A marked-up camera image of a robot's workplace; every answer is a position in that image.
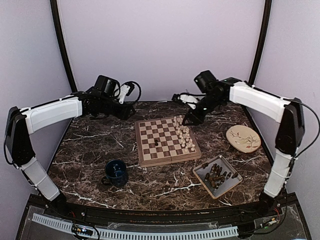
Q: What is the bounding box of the cream floral ceramic plate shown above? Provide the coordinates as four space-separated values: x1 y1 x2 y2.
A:
225 125 261 153

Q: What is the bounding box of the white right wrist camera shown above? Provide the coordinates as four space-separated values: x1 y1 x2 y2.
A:
171 93 199 110

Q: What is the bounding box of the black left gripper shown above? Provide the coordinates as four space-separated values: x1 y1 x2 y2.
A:
100 96 136 121

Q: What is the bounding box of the black right frame post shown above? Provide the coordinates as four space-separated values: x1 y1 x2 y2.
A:
248 0 273 85

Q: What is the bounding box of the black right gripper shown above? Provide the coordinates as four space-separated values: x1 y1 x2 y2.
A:
181 93 223 126

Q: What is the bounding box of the black left frame post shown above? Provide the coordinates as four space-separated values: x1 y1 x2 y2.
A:
49 0 78 92

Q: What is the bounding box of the white slotted cable duct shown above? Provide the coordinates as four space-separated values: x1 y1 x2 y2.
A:
31 213 239 240

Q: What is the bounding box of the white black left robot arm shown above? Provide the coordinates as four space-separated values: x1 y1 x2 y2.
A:
3 75 140 218

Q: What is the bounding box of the white chess pieces row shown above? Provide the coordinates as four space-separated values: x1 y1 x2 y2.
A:
172 115 196 153

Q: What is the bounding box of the silver metal tray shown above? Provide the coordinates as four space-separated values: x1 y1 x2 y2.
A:
193 155 243 199

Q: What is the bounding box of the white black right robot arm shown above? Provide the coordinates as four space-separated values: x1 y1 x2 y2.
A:
176 70 305 198

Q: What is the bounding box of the wooden folding chess board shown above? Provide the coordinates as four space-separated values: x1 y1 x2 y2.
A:
134 116 202 168

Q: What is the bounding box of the dark blue enamel mug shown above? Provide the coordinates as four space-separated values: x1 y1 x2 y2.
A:
101 159 129 188

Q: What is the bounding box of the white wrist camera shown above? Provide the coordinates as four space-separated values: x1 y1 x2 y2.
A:
171 93 199 110
117 82 135 104

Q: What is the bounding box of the black frame post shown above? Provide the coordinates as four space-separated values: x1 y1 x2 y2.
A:
248 0 273 85
49 0 78 92

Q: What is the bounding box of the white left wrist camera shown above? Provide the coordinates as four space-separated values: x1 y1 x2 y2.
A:
117 82 135 104

